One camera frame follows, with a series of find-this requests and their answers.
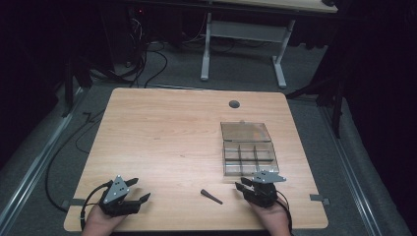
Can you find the white-framed background desk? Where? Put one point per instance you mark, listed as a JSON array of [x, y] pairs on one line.
[[249, 32]]

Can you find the person's right hand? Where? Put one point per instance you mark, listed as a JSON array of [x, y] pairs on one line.
[[272, 219]]

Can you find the metal floor rail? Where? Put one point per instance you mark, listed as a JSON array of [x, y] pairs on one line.
[[36, 164], [350, 170]]

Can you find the clear plastic compartment box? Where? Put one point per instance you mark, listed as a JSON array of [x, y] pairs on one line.
[[249, 154]]

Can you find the grey metal table bracket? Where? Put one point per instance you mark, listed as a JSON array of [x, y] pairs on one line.
[[319, 198], [73, 203]]

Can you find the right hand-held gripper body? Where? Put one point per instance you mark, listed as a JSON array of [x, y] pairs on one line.
[[264, 188]]

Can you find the person's left hand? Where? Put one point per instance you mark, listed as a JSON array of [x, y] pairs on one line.
[[100, 221]]

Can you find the black metal stand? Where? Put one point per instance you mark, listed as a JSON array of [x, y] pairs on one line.
[[69, 85], [336, 105]]

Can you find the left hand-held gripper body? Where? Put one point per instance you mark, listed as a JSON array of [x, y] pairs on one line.
[[115, 191]]

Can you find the dark brown tapered stick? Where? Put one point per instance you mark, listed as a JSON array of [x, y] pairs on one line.
[[211, 197]]

